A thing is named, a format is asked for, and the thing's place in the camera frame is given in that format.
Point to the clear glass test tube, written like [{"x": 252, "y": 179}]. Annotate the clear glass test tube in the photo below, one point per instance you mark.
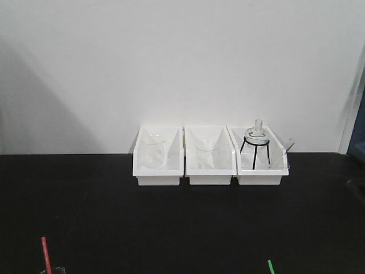
[{"x": 280, "y": 162}]

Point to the red plastic spoon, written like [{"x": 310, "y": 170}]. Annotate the red plastic spoon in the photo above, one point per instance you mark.
[{"x": 46, "y": 255}]

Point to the left glass beaker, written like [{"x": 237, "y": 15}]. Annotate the left glass beaker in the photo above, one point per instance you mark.
[{"x": 153, "y": 155}]

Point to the right white plastic bin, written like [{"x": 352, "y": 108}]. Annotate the right white plastic bin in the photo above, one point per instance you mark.
[{"x": 262, "y": 175}]

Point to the middle glass beaker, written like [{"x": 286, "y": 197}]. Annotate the middle glass beaker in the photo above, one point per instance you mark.
[{"x": 204, "y": 154}]

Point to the green plastic spoon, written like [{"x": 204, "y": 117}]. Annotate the green plastic spoon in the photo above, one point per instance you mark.
[{"x": 272, "y": 271}]

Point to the round glass flask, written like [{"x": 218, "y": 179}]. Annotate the round glass flask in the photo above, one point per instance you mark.
[{"x": 257, "y": 135}]

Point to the black wire tripod stand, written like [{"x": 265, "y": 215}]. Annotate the black wire tripod stand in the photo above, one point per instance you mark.
[{"x": 254, "y": 155}]

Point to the left white plastic bin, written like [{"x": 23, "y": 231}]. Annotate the left white plastic bin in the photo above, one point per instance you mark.
[{"x": 172, "y": 169}]

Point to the middle white plastic bin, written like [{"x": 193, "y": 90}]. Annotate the middle white plastic bin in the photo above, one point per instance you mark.
[{"x": 224, "y": 157}]

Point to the glass beaker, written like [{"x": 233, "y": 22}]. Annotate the glass beaker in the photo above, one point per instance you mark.
[
  {"x": 153, "y": 155},
  {"x": 204, "y": 154}
]

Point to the white plastic bin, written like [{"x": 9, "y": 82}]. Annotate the white plastic bin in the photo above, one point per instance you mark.
[
  {"x": 262, "y": 175},
  {"x": 224, "y": 157},
  {"x": 172, "y": 169}
]

